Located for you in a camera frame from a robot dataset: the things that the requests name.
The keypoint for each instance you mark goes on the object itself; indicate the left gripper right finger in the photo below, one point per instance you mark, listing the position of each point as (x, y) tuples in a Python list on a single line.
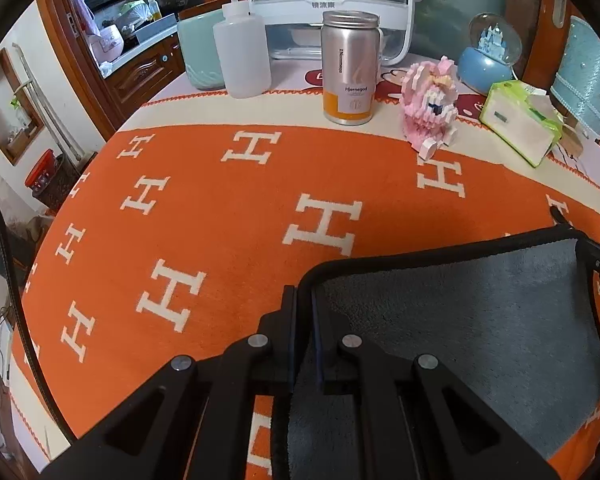
[(415, 419)]

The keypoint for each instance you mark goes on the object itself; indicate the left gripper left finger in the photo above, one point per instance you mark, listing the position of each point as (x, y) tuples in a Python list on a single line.
[(191, 419)]

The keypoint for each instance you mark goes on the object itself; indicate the green tissue box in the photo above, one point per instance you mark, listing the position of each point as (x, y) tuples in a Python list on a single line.
[(527, 122)]

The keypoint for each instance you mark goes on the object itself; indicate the orange H-pattern blanket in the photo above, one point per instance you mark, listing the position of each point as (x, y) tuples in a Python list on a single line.
[(197, 213)]

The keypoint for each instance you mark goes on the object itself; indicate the pink block figure toy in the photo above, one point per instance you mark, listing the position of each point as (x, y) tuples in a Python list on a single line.
[(427, 100)]

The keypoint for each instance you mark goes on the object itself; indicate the blue snow globe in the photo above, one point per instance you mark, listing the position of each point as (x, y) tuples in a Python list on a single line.
[(495, 47)]

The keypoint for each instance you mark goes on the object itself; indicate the silver orange tin can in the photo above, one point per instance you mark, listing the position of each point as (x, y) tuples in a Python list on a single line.
[(350, 43)]

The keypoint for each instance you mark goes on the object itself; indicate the pale green cup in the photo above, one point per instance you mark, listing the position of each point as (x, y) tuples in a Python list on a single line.
[(201, 61)]

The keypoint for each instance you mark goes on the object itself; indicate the white plastic squeeze bottle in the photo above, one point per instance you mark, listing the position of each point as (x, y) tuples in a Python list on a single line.
[(240, 40)]

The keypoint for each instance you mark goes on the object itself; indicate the pink rice cooker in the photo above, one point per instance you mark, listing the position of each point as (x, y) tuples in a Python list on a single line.
[(107, 45)]

